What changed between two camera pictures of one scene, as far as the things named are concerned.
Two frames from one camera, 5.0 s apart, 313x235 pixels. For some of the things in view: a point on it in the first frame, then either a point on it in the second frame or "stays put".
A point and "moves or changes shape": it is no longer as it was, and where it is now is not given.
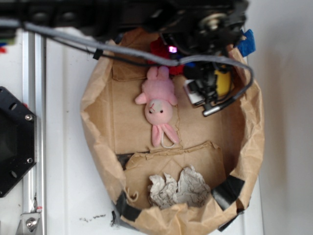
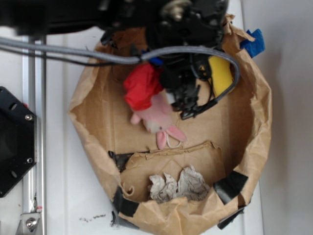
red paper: [159, 48] moves or changes shape
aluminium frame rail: [34, 183] stays put
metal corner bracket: [28, 223] stays put
